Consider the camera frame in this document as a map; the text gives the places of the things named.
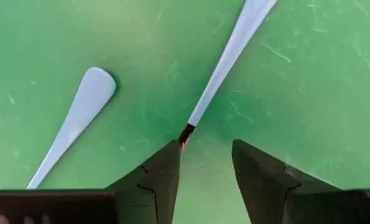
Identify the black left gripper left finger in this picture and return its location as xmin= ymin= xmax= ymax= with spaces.
xmin=105 ymin=139 xmax=182 ymax=224

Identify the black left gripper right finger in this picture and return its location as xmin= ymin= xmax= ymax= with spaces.
xmin=231 ymin=139 xmax=367 ymax=224

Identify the blue handled fork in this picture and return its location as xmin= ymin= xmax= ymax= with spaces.
xmin=26 ymin=66 xmax=118 ymax=190
xmin=178 ymin=0 xmax=278 ymax=154

